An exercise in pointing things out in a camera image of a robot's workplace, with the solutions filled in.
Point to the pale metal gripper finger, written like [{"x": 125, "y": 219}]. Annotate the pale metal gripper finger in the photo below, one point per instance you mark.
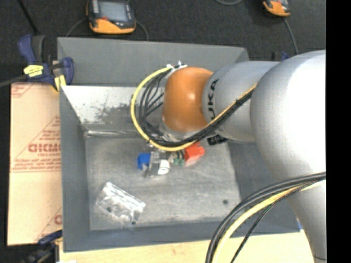
[
  {"x": 153, "y": 156},
  {"x": 151, "y": 171}
]

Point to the blue blocky toy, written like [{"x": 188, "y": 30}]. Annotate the blue blocky toy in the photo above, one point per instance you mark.
[{"x": 143, "y": 160}]

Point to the white rounded object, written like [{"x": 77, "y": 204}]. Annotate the white rounded object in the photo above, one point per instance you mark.
[{"x": 164, "y": 167}]

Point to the red blocky toy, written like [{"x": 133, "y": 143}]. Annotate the red blocky toy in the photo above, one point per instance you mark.
[{"x": 194, "y": 153}]

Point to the clear plastic packet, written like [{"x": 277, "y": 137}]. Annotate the clear plastic packet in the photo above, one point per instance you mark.
[{"x": 120, "y": 203}]

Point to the grey metal bin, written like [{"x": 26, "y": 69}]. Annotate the grey metal bin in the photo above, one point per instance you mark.
[{"x": 192, "y": 196}]

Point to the brown cardboard board, red print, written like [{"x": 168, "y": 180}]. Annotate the brown cardboard board, red print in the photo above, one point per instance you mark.
[{"x": 33, "y": 190}]

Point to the black cylinder on white bracket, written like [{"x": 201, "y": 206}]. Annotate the black cylinder on white bracket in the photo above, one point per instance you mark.
[{"x": 216, "y": 140}]

